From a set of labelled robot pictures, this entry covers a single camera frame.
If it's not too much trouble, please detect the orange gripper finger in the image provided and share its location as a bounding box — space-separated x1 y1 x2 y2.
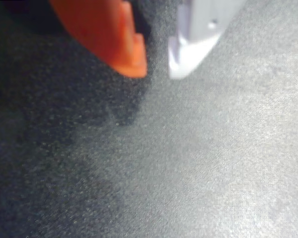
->
48 0 149 79

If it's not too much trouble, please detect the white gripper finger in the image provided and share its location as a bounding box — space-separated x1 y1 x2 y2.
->
168 0 249 80

